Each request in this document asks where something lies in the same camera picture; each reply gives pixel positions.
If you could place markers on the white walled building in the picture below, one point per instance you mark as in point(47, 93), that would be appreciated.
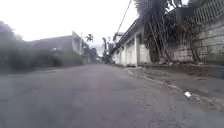
point(131, 50)

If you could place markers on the grey asphalt road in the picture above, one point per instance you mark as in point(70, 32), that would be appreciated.
point(100, 96)

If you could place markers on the tall palm tree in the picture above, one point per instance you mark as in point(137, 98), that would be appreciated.
point(89, 37)

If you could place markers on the dark climbing trees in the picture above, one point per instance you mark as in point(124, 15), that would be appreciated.
point(160, 30)

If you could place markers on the grey concrete building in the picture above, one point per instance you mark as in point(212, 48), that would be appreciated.
point(56, 43)

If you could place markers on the row of green bushes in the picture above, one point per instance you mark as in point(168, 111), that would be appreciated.
point(33, 58)

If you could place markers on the white piece of litter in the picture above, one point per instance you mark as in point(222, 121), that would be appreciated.
point(187, 94)

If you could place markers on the block wall with railing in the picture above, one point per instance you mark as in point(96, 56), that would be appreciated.
point(210, 40)

